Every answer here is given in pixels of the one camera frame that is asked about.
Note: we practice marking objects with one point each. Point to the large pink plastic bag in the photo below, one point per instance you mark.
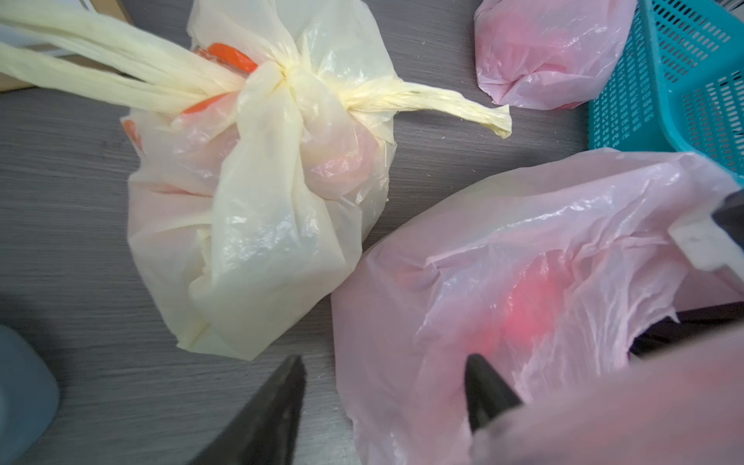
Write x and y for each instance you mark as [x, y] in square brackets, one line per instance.
[550, 272]

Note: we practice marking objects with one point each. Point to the yellow plastic bag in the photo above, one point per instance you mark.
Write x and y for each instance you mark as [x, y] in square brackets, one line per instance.
[265, 150]

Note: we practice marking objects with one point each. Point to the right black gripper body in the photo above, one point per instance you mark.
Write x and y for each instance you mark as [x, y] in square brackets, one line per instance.
[709, 244]

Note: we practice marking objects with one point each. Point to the wooden picture frame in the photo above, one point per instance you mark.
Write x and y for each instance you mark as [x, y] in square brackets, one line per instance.
[14, 38]

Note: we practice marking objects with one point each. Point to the small pink plastic bag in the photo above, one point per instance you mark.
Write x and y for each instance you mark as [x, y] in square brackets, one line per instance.
[549, 55]

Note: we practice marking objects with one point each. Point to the blue square timer clock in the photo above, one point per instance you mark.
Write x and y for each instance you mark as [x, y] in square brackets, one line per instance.
[29, 396]

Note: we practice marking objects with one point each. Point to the teal plastic basket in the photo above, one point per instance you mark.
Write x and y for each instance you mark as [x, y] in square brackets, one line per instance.
[678, 85]

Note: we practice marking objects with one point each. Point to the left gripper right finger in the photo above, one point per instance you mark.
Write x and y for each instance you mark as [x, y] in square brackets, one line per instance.
[488, 395]

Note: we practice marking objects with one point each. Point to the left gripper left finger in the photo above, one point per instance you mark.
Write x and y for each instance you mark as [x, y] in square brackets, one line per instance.
[266, 428]

